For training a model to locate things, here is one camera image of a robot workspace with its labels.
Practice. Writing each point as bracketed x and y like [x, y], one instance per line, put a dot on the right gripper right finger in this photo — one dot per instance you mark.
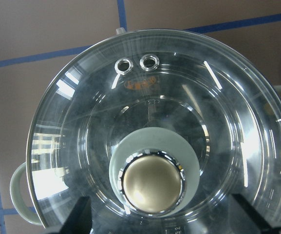
[244, 219]

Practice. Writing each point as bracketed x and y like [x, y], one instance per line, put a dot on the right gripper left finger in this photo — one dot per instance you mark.
[79, 220]

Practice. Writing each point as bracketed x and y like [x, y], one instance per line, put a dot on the glass pot lid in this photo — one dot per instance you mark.
[159, 134]

